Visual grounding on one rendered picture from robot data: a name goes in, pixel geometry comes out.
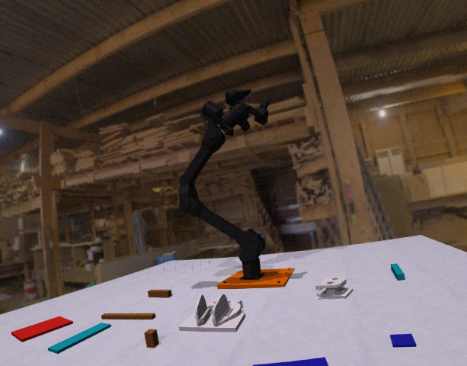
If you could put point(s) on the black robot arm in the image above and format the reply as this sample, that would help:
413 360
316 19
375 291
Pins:
251 242

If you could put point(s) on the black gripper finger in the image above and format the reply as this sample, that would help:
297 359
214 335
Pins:
265 104
242 93

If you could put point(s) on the red flat bar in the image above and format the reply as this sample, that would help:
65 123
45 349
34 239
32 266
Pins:
40 328

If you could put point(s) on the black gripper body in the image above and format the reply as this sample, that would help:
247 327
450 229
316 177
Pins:
242 110

